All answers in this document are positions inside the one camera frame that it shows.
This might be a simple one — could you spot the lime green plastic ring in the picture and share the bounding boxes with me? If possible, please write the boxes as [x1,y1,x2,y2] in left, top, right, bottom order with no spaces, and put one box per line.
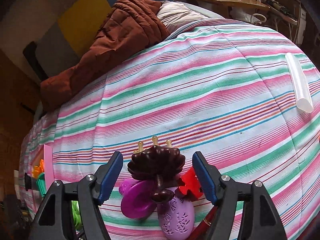
[71,200,83,231]

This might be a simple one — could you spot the green flanged plastic column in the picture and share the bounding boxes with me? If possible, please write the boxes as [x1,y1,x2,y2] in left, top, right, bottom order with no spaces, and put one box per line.
[36,172,47,198]

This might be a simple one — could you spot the lilac oval patterned brush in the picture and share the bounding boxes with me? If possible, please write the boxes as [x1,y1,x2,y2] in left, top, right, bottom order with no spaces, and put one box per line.
[157,187,195,240]

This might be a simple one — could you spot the purple plastic flanged cup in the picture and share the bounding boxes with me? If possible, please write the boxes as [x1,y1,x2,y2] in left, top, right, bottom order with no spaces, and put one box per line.
[119,179,157,219]

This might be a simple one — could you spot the dark brown spiky hairbrush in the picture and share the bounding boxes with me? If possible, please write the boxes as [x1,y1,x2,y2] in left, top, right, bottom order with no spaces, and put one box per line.
[127,136,185,204]

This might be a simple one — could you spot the orange connected cube blocks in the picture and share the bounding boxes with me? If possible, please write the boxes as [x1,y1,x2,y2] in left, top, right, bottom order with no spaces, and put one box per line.
[31,159,44,179]

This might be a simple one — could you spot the red metallic lighter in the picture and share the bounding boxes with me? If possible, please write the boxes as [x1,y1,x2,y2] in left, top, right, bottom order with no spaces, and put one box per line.
[190,206,217,239]

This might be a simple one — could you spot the pink-rimmed white tray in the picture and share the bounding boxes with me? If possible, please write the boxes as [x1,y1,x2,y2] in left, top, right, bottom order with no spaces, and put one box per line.
[31,145,54,191]

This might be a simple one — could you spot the red puzzle piece block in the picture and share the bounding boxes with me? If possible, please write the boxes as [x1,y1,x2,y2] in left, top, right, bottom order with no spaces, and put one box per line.
[176,167,203,201]

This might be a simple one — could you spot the striped pink green bedsheet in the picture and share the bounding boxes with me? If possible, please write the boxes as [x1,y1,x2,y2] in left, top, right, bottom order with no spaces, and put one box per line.
[19,19,319,239]

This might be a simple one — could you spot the translucent white plastic tube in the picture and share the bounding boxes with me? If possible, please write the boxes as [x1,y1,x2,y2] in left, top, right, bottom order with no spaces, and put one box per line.
[285,53,313,113]

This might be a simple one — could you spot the grey yellow blue headboard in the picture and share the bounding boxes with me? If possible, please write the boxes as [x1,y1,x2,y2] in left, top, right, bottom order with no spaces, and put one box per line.
[1,0,162,80]

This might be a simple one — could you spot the rust brown quilted blanket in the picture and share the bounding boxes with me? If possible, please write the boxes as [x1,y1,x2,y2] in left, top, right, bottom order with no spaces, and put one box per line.
[40,0,170,112]

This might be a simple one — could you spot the wooden side shelf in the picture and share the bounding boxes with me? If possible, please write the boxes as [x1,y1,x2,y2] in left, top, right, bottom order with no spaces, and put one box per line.
[186,0,270,11]

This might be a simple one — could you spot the white pillow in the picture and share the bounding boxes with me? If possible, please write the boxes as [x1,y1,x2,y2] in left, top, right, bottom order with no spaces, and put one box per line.
[157,1,209,33]

